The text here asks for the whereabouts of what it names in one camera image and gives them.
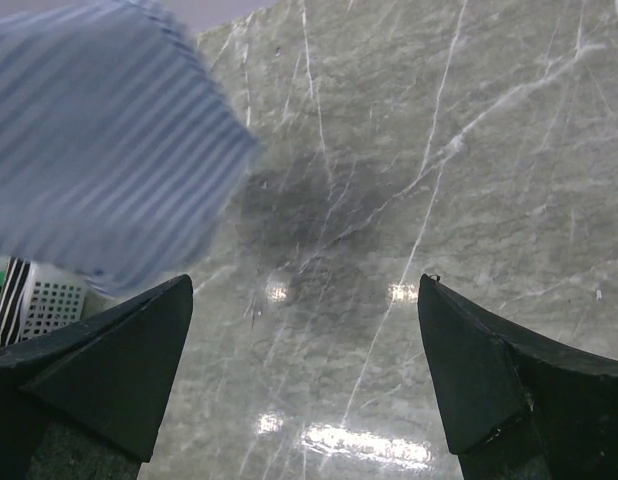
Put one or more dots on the blue white striped tank top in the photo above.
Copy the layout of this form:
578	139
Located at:
118	152

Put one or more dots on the white plastic laundry basket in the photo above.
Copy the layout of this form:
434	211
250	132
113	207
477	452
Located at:
54	299

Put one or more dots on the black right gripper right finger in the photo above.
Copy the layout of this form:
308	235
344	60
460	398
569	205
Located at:
515	404

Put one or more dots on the dark striped tank top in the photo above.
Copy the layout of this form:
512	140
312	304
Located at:
11	300

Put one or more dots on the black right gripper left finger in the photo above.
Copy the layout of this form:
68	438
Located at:
87	401

